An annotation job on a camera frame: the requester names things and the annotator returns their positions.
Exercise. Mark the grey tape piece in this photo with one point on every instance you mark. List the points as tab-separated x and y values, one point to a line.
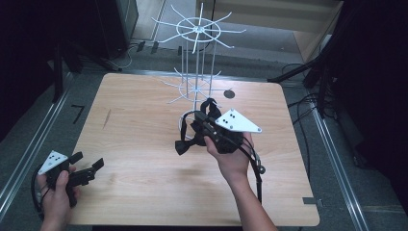
309	200

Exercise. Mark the light wooden cabinet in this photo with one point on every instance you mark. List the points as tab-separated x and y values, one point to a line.
266	12

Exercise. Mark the metal floor rail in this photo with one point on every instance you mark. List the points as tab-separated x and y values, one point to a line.
336	166
35	141

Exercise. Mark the dark cabinet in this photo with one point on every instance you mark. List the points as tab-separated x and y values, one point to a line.
120	25

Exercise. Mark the black plug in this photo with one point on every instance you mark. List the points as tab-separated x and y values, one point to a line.
155	47
180	50
141	46

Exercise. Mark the black metal stand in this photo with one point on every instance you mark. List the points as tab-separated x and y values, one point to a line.
322	83
58	73

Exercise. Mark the person's left hand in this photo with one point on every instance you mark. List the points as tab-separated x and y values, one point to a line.
55	205

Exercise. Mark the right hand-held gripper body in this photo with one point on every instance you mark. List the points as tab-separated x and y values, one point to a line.
235	123

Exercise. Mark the black round table grommet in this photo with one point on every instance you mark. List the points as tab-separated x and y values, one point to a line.
229	94

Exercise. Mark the person's right hand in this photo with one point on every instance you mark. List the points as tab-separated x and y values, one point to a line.
232	163

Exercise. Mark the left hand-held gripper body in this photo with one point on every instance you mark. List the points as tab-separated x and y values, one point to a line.
53	161

